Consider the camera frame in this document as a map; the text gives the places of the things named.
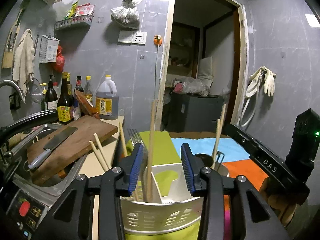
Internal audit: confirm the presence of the grey plastic bag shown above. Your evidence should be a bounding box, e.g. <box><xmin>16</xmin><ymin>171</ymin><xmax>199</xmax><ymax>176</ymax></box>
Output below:
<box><xmin>110</xmin><ymin>0</ymin><xmax>142</xmax><ymax>30</ymax></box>

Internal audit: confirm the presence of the large oil jug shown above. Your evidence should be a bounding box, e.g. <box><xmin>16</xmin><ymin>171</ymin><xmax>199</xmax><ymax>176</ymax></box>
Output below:
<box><xmin>95</xmin><ymin>75</ymin><xmax>119</xmax><ymax>120</ymax></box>

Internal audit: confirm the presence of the metal faucet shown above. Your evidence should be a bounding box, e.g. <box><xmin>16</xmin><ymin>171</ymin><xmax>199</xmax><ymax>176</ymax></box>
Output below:
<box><xmin>0</xmin><ymin>79</ymin><xmax>25</xmax><ymax>102</ymax></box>

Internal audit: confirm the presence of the kitchen cleaver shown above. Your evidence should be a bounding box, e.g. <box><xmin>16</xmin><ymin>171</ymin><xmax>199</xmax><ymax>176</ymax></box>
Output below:
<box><xmin>28</xmin><ymin>126</ymin><xmax>78</xmax><ymax>171</ymax></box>

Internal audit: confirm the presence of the wall socket plate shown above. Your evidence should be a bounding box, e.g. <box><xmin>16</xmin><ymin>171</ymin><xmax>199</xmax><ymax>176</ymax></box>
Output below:
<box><xmin>118</xmin><ymin>30</ymin><xmax>148</xmax><ymax>45</ymax></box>

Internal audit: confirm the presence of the dark soy sauce bottle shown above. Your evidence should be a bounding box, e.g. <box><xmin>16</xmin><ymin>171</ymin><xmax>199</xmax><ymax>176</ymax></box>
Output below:
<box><xmin>57</xmin><ymin>72</ymin><xmax>73</xmax><ymax>124</ymax></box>

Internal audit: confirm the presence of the dark grey cabinet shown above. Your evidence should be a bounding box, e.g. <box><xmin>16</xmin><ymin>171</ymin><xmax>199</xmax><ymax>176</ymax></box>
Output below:
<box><xmin>167</xmin><ymin>93</ymin><xmax>223</xmax><ymax>132</ymax></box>

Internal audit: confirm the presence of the multicolour striped cloth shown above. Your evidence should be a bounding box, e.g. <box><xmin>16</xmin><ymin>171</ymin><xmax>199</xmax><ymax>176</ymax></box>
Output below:
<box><xmin>125</xmin><ymin>131</ymin><xmax>266</xmax><ymax>239</ymax></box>

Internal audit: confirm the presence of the dark wine bottle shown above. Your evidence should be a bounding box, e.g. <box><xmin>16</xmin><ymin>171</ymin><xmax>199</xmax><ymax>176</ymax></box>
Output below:
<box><xmin>44</xmin><ymin>74</ymin><xmax>58</xmax><ymax>110</ymax></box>

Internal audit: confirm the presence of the white hose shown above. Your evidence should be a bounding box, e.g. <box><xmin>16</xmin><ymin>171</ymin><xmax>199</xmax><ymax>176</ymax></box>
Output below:
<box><xmin>239</xmin><ymin>65</ymin><xmax>266</xmax><ymax>127</ymax></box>

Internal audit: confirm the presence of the wooden cutting board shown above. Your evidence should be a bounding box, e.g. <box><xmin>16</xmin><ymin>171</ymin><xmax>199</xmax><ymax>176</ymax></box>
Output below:
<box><xmin>31</xmin><ymin>115</ymin><xmax>118</xmax><ymax>186</ymax></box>

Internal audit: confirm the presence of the white rubber glove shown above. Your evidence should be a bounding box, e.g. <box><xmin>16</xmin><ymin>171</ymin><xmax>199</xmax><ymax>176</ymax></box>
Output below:
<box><xmin>264</xmin><ymin>68</ymin><xmax>275</xmax><ymax>97</ymax></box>

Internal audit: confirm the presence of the wooden door frame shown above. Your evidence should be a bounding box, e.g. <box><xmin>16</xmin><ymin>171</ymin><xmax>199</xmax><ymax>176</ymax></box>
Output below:
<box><xmin>153</xmin><ymin>0</ymin><xmax>249</xmax><ymax>131</ymax></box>

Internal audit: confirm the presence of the right hand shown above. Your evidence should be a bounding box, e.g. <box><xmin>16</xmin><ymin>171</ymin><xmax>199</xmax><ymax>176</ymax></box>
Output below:
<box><xmin>259</xmin><ymin>177</ymin><xmax>298</xmax><ymax>226</ymax></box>

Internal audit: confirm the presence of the wooden chopstick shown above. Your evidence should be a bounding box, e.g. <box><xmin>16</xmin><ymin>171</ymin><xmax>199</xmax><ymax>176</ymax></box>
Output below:
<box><xmin>212</xmin><ymin>119</ymin><xmax>221</xmax><ymax>169</ymax></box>
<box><xmin>147</xmin><ymin>100</ymin><xmax>156</xmax><ymax>203</ymax></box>

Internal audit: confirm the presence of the metal fork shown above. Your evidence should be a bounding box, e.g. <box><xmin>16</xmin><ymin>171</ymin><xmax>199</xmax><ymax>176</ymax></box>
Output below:
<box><xmin>127</xmin><ymin>129</ymin><xmax>148</xmax><ymax>202</ymax></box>

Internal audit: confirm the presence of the white box grater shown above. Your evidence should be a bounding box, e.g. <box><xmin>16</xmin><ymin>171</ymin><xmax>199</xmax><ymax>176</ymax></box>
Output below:
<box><xmin>39</xmin><ymin>35</ymin><xmax>59</xmax><ymax>64</ymax></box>

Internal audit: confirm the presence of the orange wall hook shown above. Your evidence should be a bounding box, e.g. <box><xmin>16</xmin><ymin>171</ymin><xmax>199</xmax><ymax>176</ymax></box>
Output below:
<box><xmin>153</xmin><ymin>35</ymin><xmax>163</xmax><ymax>47</ymax></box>

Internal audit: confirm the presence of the white utensil holder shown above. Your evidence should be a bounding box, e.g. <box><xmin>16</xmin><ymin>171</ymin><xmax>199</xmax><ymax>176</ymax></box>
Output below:
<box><xmin>121</xmin><ymin>163</ymin><xmax>203</xmax><ymax>235</ymax></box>

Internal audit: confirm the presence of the black wok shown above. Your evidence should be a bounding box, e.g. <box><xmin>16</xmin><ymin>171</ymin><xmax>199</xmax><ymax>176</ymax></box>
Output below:
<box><xmin>0</xmin><ymin>109</ymin><xmax>58</xmax><ymax>145</ymax></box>

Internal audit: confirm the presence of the hanging beige towel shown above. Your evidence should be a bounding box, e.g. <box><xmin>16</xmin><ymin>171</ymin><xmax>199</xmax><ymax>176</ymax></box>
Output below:
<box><xmin>12</xmin><ymin>29</ymin><xmax>35</xmax><ymax>94</ymax></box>

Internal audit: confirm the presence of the red plastic bag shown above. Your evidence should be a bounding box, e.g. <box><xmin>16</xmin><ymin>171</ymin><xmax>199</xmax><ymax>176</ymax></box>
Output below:
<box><xmin>52</xmin><ymin>45</ymin><xmax>65</xmax><ymax>73</ymax></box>

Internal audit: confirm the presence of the grey wall shelf basket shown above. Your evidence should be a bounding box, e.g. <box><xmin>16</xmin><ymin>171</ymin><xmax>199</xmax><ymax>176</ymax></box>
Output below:
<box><xmin>54</xmin><ymin>1</ymin><xmax>95</xmax><ymax>30</ymax></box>

